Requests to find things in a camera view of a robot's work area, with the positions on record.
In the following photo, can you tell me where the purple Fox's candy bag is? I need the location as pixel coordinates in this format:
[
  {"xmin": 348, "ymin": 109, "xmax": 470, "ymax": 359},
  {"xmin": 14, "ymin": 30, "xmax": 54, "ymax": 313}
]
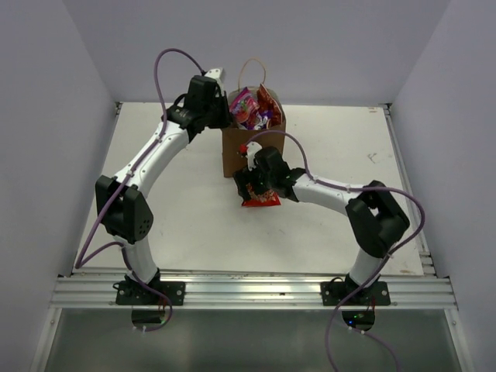
[{"xmin": 229, "ymin": 87, "xmax": 271, "ymax": 130}]

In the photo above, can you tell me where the brown paper bag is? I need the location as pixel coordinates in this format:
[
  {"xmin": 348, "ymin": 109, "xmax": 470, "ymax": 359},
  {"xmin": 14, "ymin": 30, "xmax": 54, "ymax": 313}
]
[{"xmin": 222, "ymin": 57, "xmax": 286, "ymax": 177}]

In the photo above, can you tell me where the small red popcorn snack bag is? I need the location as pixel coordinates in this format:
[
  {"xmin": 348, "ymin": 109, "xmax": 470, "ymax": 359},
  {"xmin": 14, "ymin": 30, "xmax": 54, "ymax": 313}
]
[{"xmin": 242, "ymin": 184, "xmax": 281, "ymax": 208}]

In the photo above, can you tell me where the red Doritos chip bag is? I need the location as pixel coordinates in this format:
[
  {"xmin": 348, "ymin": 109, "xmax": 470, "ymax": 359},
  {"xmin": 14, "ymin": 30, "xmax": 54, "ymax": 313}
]
[{"xmin": 257, "ymin": 84, "xmax": 282, "ymax": 128}]

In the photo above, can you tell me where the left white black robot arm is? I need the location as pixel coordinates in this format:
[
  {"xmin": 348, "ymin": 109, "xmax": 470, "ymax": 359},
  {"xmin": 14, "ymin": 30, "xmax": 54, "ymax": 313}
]
[{"xmin": 95, "ymin": 67, "xmax": 232, "ymax": 305}]

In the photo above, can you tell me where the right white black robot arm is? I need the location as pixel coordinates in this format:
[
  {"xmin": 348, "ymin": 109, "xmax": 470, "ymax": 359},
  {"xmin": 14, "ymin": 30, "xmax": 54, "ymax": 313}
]
[{"xmin": 233, "ymin": 142, "xmax": 410, "ymax": 305}]

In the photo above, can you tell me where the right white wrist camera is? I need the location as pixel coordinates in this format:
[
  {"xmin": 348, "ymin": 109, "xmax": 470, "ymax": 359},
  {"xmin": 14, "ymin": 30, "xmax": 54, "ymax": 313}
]
[{"xmin": 239, "ymin": 141, "xmax": 263, "ymax": 171}]

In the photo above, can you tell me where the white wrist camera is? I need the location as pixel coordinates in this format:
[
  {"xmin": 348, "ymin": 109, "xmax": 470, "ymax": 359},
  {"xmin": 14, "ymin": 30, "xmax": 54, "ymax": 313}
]
[
  {"xmin": 239, "ymin": 141, "xmax": 263, "ymax": 171},
  {"xmin": 204, "ymin": 67, "xmax": 226, "ymax": 91}
]

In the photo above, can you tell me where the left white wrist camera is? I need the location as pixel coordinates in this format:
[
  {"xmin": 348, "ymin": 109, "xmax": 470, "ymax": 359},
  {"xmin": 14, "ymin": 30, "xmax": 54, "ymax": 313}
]
[{"xmin": 204, "ymin": 67, "xmax": 226, "ymax": 91}]

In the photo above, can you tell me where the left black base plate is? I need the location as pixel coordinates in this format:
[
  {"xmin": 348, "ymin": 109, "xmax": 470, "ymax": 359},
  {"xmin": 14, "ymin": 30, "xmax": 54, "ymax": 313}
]
[{"xmin": 112, "ymin": 277, "xmax": 186, "ymax": 306}]

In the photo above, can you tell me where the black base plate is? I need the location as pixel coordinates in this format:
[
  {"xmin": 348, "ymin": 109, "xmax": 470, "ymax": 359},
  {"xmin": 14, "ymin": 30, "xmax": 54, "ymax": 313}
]
[
  {"xmin": 112, "ymin": 277, "xmax": 186, "ymax": 306},
  {"xmin": 319, "ymin": 277, "xmax": 391, "ymax": 306}
]

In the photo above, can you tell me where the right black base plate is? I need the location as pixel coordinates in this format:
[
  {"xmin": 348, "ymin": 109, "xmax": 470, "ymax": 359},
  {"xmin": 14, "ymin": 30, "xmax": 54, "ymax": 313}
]
[{"xmin": 319, "ymin": 277, "xmax": 391, "ymax": 306}]

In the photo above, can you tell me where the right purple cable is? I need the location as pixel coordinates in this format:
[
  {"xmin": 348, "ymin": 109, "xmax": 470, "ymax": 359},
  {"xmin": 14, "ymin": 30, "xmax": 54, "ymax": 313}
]
[{"xmin": 247, "ymin": 130, "xmax": 428, "ymax": 372}]

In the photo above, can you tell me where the purple cable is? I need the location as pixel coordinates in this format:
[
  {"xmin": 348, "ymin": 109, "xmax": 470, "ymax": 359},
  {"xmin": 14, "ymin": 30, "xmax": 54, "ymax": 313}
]
[
  {"xmin": 74, "ymin": 48, "xmax": 206, "ymax": 332},
  {"xmin": 247, "ymin": 130, "xmax": 428, "ymax": 372}
]

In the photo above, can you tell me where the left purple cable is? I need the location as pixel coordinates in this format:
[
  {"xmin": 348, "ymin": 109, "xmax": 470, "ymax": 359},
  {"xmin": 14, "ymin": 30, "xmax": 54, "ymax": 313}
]
[{"xmin": 74, "ymin": 48, "xmax": 206, "ymax": 332}]

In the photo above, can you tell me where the aluminium rail frame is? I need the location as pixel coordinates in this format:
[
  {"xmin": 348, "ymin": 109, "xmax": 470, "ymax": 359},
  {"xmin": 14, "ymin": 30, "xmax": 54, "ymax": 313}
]
[{"xmin": 29, "ymin": 101, "xmax": 476, "ymax": 372}]

